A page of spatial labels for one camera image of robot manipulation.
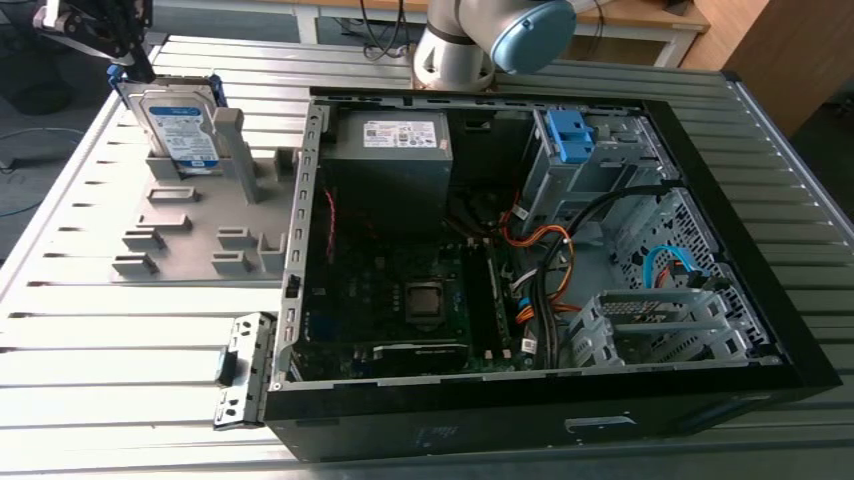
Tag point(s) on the grey metal disk bay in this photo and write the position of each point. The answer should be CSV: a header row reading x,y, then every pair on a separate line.
x,y
667,326

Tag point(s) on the green RAM stick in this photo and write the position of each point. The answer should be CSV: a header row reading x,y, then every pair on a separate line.
x,y
497,300

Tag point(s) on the black open PC case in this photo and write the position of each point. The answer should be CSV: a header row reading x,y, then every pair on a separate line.
x,y
467,425

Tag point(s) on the black RAM slot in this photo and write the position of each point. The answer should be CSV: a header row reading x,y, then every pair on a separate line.
x,y
475,300

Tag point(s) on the white framed wooden desk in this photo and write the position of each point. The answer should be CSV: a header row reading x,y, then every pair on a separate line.
x,y
640,12

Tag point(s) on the brown wooden cabinet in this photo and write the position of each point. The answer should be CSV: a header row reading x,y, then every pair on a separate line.
x,y
787,50

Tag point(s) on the dark green motherboard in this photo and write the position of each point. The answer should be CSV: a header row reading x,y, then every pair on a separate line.
x,y
360,300

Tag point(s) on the grey plastic parts rack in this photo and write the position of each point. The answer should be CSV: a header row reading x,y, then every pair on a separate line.
x,y
200,240

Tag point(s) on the black office chair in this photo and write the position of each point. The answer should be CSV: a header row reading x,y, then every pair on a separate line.
x,y
33,85

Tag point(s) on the hard disk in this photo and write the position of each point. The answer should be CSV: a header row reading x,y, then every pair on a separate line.
x,y
180,130

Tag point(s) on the grey power supply unit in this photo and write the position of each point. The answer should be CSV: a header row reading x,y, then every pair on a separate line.
x,y
386,190

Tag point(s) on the blue plastic drive latch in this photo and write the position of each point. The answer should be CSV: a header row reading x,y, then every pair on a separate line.
x,y
567,135

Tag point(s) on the CPU socket with silver CPU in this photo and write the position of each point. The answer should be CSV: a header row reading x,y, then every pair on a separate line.
x,y
424,302

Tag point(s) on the hinged metal slot bracket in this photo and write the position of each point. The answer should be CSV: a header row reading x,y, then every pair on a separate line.
x,y
253,350

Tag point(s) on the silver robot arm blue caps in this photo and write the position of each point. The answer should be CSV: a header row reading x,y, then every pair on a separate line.
x,y
453,60

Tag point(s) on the white desk frame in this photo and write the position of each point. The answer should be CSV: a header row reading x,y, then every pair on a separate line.
x,y
305,27

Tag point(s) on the grey metal optical drive cage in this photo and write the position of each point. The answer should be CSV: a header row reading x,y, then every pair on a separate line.
x,y
600,175

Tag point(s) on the black graphics card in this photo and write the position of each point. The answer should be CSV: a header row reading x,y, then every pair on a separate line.
x,y
427,357

